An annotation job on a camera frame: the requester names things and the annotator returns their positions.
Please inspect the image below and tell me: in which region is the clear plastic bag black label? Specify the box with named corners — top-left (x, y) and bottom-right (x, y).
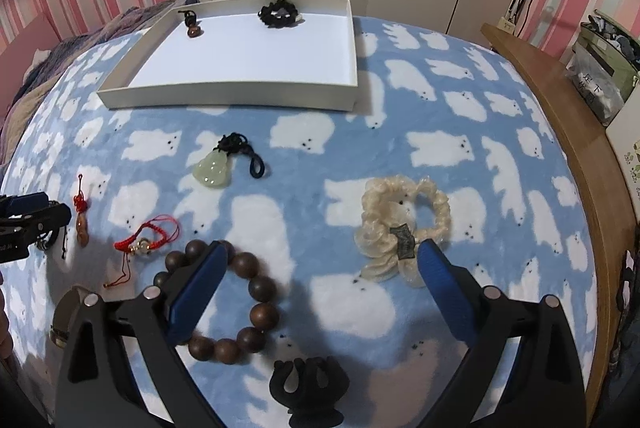
top-left (565, 46), bottom-right (626, 124)

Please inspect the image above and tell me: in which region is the cream scrunchie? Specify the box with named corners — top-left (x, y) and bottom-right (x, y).
top-left (354, 175), bottom-right (452, 289)

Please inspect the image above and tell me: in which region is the pale jade pendant black cord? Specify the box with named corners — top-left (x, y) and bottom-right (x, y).
top-left (192, 132), bottom-right (268, 191)

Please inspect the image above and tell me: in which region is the white shallow tray box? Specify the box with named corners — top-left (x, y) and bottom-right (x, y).
top-left (96, 0), bottom-right (361, 113)

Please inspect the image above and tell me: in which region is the blue bear print blanket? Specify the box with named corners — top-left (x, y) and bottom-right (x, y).
top-left (0, 16), bottom-right (616, 428)

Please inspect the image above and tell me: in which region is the brown wooden bead bracelet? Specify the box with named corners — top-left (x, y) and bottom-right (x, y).
top-left (154, 239), bottom-right (281, 351)

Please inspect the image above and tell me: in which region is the brown gourd pendant black cord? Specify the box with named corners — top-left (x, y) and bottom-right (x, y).
top-left (178, 8), bottom-right (201, 40)

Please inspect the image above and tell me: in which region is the black hair claw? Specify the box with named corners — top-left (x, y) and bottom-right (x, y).
top-left (269, 357), bottom-right (348, 428)

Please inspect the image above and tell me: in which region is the black cord bracelet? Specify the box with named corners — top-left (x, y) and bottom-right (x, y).
top-left (35, 228), bottom-right (69, 259)

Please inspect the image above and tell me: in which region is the red braided bracelet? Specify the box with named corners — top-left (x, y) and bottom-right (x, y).
top-left (102, 215), bottom-right (183, 289)

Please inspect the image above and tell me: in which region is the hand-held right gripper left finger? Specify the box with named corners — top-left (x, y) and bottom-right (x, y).
top-left (52, 239), bottom-right (231, 428)

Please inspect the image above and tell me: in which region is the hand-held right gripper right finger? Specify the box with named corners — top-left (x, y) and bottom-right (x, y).
top-left (415, 238), bottom-right (588, 428)

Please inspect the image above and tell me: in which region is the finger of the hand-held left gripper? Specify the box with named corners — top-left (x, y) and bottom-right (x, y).
top-left (15, 202), bottom-right (72, 251)
top-left (0, 192), bottom-right (50, 220)

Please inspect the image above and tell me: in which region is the white floral print box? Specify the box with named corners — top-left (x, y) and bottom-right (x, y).
top-left (605, 93), bottom-right (640, 219)

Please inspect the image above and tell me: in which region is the red knot cord brown pendant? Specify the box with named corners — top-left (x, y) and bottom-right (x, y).
top-left (72, 173), bottom-right (91, 249)

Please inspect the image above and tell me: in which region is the green storage box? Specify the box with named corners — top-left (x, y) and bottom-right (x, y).
top-left (565, 11), bottom-right (640, 126)

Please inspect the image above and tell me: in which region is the dark cloth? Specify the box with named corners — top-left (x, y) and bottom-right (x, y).
top-left (617, 248), bottom-right (640, 324)

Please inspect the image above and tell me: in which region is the pink headboard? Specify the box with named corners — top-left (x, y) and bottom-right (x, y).
top-left (0, 16), bottom-right (66, 54)

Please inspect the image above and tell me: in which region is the black bead bracelet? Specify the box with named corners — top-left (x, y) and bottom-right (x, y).
top-left (257, 0), bottom-right (303, 29)

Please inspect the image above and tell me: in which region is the wooden desk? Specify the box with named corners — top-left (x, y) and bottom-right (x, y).
top-left (480, 22), bottom-right (640, 428)

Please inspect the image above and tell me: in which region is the striped purple knit blanket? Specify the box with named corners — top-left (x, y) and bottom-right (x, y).
top-left (0, 0), bottom-right (201, 169)

